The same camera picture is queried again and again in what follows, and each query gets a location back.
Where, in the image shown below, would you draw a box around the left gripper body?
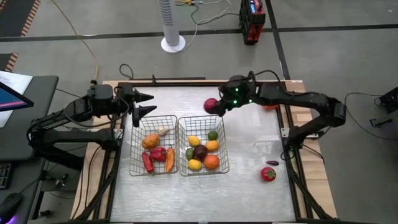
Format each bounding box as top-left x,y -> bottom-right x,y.
115,82 -> 139,110

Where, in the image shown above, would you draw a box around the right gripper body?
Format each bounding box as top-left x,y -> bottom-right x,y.
219,74 -> 259,110

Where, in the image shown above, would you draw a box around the dark red apple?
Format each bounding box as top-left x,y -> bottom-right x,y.
203,97 -> 220,115

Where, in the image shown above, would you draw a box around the metal wire basket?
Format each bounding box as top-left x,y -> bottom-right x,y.
177,114 -> 230,177
129,114 -> 180,177

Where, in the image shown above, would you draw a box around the orange lumpy round vegetable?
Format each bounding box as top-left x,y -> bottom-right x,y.
142,133 -> 160,149

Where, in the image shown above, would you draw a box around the yellow-orange citrus fruit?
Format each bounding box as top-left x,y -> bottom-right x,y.
205,139 -> 220,152

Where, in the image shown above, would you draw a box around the dark purple plum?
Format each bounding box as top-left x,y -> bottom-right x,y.
193,144 -> 209,162

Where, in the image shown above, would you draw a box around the red bell pepper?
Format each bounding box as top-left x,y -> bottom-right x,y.
149,146 -> 167,162

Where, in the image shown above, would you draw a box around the large orange fruit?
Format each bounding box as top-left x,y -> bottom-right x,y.
203,154 -> 221,170

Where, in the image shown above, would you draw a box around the red chili pepper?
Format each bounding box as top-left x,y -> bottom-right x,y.
141,151 -> 155,174

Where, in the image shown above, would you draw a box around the long orange pepper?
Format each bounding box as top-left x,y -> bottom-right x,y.
165,146 -> 176,173

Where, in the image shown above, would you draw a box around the red tomato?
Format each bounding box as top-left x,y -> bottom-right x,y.
261,166 -> 277,182

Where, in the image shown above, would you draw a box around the red black power station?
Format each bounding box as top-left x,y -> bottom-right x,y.
238,0 -> 267,46

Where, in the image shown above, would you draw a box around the white tower fan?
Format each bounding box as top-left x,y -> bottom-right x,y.
157,0 -> 187,54

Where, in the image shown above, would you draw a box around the dark grey desk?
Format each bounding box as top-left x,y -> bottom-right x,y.
0,74 -> 60,162

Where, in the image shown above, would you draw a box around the wooden table board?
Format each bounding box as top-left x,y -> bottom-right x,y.
70,79 -> 339,220

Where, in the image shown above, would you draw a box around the computer screen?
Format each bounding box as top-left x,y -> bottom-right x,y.
0,81 -> 35,112

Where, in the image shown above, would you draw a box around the black mat orange stripes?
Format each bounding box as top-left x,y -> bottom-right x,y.
0,52 -> 19,73
0,0 -> 42,38

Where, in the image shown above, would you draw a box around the black equipment stand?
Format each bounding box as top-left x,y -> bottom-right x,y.
369,86 -> 398,128

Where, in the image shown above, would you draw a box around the black keyboard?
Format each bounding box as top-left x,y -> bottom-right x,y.
0,163 -> 14,190

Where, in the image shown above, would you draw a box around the black computer mouse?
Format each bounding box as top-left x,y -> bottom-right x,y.
0,192 -> 23,220

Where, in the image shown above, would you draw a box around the black aluminium table frame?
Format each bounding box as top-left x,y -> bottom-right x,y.
102,76 -> 301,224

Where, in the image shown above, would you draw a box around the white power cable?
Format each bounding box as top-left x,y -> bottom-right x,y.
174,0 -> 242,52

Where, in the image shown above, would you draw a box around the yellow cable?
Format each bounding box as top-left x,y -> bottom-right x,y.
50,0 -> 100,81

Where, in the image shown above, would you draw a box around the black slanted frame strut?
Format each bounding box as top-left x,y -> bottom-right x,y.
284,146 -> 335,222
72,149 -> 123,222

